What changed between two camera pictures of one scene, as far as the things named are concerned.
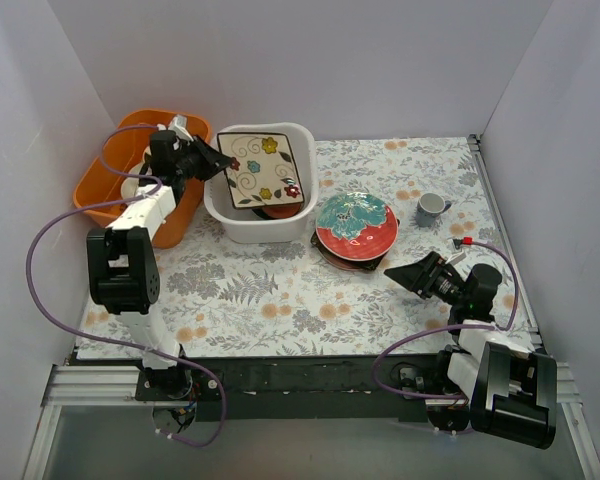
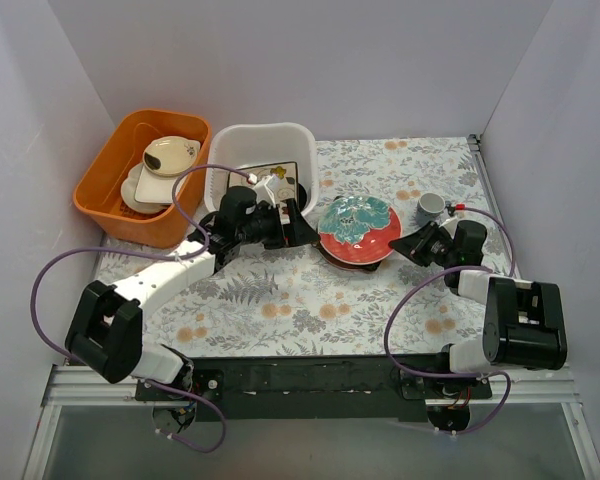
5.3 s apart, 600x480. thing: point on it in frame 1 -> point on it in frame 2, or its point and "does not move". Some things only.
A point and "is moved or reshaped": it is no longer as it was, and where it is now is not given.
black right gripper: [427, 278] -> [426, 245]
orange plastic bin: [99, 193] does not move
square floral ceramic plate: [262, 170] is moved or reshaped
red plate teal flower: [356, 226] does not move
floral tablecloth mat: [287, 300] does not move
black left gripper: [195, 159] -> [285, 228]
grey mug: [428, 208] does not move
